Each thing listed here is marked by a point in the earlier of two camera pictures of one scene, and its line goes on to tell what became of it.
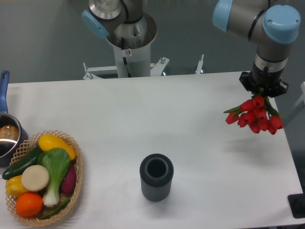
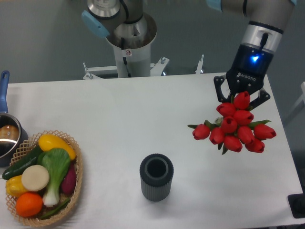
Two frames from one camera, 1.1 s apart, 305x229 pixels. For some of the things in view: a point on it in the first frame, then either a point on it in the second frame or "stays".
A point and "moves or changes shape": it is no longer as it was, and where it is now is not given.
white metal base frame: [156, 69] stays
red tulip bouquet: [256, 113] moves or changes shape
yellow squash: [48, 141] stays
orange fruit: [29, 204] stays
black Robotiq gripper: [270, 82] -> [247, 74]
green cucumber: [17, 169] stays
